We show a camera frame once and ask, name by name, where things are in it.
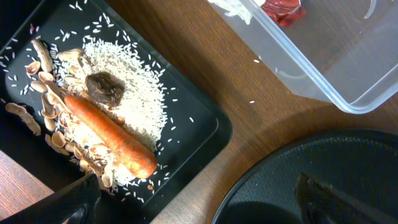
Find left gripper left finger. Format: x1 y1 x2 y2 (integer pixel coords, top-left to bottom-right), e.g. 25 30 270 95
1 174 101 223

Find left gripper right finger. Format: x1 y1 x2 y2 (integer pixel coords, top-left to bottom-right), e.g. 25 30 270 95
295 172 397 224

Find orange carrot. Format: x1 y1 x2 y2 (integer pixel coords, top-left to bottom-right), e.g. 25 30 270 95
65 96 157 179

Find peanut shells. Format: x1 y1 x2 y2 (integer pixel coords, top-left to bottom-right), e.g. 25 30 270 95
4 39 156 191

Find pile of white rice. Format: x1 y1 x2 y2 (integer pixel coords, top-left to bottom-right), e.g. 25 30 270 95
0 0 195 203

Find dark brown food chunk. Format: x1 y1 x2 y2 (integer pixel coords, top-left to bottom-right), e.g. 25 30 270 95
85 72 125 107

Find red snack wrapper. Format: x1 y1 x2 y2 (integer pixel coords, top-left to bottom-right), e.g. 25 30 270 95
261 0 307 27

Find white tissue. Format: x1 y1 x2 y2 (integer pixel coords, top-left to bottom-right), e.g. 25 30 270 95
208 0 253 25

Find round black serving tray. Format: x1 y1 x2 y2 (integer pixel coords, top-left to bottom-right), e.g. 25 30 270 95
212 129 397 223

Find black rectangular tray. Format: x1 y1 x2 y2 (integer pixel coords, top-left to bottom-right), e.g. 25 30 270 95
1 1 232 223

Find clear plastic bin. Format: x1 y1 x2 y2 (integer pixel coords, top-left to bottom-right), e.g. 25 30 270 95
210 0 397 114

